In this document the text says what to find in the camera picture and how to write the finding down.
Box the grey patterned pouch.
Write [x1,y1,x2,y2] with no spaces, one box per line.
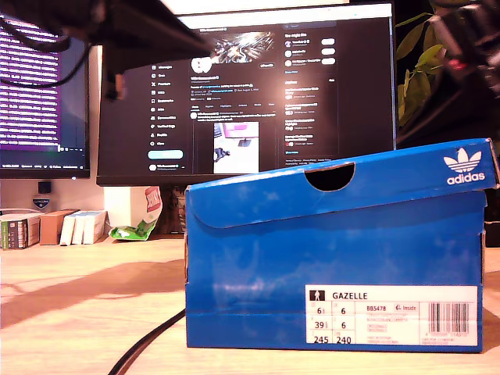
[170,189,188,230]

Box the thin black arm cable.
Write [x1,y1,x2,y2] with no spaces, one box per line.
[0,42,97,88]

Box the brown cardboard box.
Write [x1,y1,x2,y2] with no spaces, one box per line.
[38,209,80,246]

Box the white and blue box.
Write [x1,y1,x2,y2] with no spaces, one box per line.
[81,210,109,245]
[59,212,78,246]
[72,212,86,245]

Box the leafy plant in dark pot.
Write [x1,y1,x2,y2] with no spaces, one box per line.
[396,11,446,127]

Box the large black Huawei monitor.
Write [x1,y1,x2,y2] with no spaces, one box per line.
[96,3,398,235]

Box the black cable on table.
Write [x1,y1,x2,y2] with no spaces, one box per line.
[108,308,186,375]

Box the green Jenkki gum bag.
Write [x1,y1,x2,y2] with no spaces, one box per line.
[109,186,163,241]

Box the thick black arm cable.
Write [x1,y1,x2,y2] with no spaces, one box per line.
[0,17,71,54]

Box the blue shield sticker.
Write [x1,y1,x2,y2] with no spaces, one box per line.
[32,194,52,213]

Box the blue Adidas shoebox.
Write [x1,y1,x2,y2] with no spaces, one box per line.
[184,137,500,355]

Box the black monitor with purple text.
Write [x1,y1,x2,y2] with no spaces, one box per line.
[0,15,91,180]

